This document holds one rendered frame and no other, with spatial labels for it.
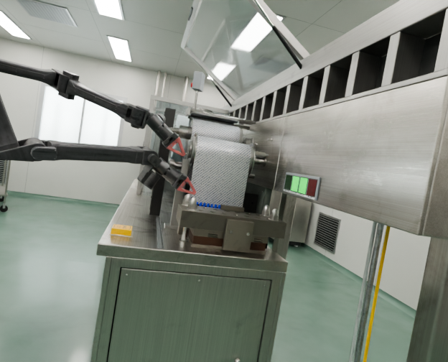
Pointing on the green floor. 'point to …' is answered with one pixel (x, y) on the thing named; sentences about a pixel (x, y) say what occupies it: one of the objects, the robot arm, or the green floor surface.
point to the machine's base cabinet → (185, 312)
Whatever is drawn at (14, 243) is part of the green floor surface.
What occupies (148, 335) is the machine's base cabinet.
